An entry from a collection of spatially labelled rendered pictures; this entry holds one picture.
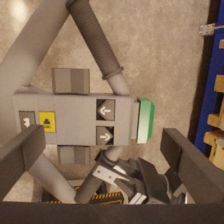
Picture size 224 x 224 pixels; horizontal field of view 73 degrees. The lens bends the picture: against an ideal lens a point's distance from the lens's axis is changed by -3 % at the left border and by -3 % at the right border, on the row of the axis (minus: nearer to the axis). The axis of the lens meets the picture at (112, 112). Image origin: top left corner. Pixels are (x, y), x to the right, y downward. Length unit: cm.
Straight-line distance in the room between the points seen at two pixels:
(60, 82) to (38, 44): 7
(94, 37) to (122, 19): 112
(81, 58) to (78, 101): 98
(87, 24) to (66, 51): 95
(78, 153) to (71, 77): 14
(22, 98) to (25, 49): 8
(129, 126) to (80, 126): 8
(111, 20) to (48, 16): 107
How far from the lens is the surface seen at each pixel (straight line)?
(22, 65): 30
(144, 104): 27
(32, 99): 28
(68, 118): 27
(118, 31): 135
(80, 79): 26
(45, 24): 29
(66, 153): 31
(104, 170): 31
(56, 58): 120
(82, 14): 27
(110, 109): 26
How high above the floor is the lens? 119
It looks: 61 degrees down
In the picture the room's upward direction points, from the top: 124 degrees clockwise
